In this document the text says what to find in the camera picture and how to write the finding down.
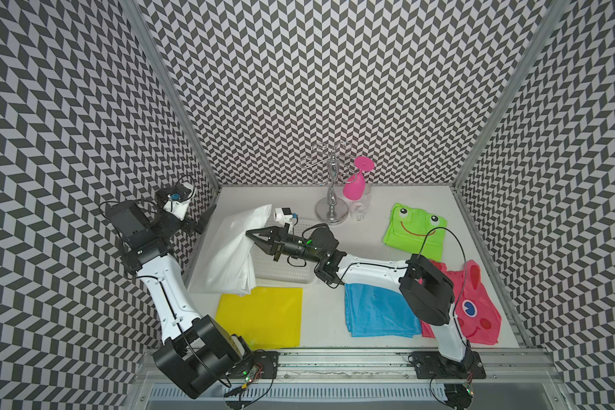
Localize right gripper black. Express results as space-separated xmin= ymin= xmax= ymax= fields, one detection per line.
xmin=247 ymin=219 xmax=323 ymax=261

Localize yellow raincoat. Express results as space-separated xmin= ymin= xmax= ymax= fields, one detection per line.
xmin=216 ymin=287 xmax=303 ymax=350

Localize white plastic perforated basket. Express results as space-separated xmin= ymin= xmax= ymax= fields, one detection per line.
xmin=250 ymin=245 xmax=316 ymax=286

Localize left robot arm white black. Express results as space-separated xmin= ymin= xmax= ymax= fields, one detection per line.
xmin=104 ymin=181 xmax=249 ymax=399

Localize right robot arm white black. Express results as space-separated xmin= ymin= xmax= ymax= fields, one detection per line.
xmin=246 ymin=223 xmax=473 ymax=368

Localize blue folded towel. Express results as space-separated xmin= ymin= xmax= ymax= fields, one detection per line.
xmin=344 ymin=284 xmax=422 ymax=338

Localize green frog raincoat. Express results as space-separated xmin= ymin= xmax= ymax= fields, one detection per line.
xmin=383 ymin=203 xmax=448 ymax=262

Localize pink cartoon raincoat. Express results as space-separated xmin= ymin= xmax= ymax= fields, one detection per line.
xmin=432 ymin=261 xmax=502 ymax=346

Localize clear wine glass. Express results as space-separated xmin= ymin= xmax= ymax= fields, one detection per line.
xmin=350 ymin=184 xmax=372 ymax=222

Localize pink plastic wine glass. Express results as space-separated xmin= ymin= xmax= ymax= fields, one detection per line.
xmin=343 ymin=155 xmax=375 ymax=201

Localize silver metal glass rack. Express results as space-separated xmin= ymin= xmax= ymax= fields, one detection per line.
xmin=302 ymin=142 xmax=350 ymax=226

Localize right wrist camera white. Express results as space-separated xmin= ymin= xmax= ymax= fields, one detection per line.
xmin=273 ymin=207 xmax=298 ymax=226

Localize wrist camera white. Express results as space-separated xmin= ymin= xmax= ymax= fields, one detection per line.
xmin=163 ymin=182 xmax=196 ymax=220
xmin=273 ymin=207 xmax=298 ymax=226

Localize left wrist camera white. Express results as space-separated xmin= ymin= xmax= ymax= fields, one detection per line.
xmin=163 ymin=182 xmax=196 ymax=220

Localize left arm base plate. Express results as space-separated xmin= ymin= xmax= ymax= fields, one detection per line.
xmin=228 ymin=350 xmax=279 ymax=379

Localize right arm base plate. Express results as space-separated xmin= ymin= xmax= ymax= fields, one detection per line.
xmin=408 ymin=350 xmax=487 ymax=381

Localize left aluminium corner post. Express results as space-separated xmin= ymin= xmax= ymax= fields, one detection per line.
xmin=120 ymin=0 xmax=221 ymax=193

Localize aluminium corner post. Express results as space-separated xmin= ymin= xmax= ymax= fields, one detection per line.
xmin=451 ymin=0 xmax=571 ymax=192
xmin=120 ymin=0 xmax=221 ymax=193

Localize aluminium front rail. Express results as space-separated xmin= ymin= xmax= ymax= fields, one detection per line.
xmin=127 ymin=347 xmax=565 ymax=385

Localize right aluminium corner post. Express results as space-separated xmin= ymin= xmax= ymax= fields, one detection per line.
xmin=451 ymin=0 xmax=571 ymax=192

